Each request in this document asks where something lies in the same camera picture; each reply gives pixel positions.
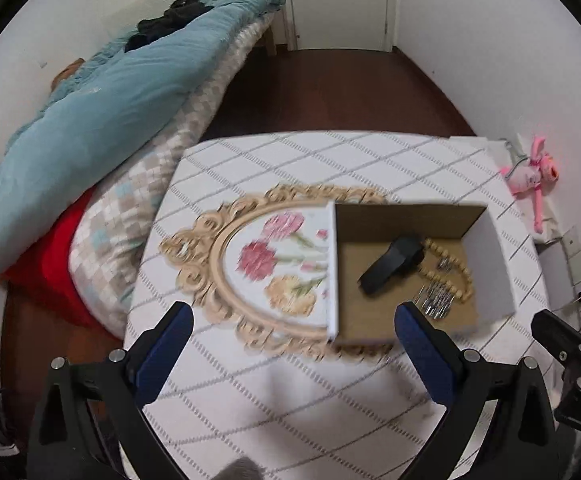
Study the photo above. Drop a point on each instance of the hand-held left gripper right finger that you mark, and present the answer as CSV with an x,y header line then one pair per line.
x,y
420,355

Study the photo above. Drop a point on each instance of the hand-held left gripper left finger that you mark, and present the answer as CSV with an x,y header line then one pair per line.
x,y
165,352

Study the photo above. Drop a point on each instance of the white power strip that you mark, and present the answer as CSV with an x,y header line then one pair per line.
x,y
573,255

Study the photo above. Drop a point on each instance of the pile of silver hairpins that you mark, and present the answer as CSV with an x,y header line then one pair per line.
x,y
435,302

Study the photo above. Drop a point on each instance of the small silver hair clip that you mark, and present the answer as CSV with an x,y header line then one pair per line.
x,y
446,264

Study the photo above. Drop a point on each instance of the black hair clip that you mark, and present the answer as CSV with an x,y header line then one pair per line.
x,y
390,265

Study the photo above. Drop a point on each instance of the white cardboard box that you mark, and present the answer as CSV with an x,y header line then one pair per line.
x,y
493,270

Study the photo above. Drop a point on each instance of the beige checkered blanket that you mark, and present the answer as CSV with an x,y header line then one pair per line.
x,y
115,240

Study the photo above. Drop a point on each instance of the ornate gold floral tray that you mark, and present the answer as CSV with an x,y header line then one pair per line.
x,y
260,260

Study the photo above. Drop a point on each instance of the grey furry object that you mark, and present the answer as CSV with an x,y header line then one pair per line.
x,y
240,471

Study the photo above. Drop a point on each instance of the pink plush toy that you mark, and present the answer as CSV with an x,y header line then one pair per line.
x,y
525,175

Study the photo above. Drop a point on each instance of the red cloth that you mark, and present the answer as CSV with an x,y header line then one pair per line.
x,y
45,270

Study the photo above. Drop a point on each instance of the white charger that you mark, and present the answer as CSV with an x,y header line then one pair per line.
x,y
1,446

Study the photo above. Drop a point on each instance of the light blue duvet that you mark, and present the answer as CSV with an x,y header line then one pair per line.
x,y
95,110

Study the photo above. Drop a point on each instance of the brown pillow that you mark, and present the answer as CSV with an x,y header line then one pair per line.
x,y
69,74

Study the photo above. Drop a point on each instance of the wooden bed leg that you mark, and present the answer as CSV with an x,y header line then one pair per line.
x,y
270,40

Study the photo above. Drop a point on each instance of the black clothes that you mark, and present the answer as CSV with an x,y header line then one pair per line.
x,y
170,22

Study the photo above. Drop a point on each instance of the white door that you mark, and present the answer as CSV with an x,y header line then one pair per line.
x,y
340,0

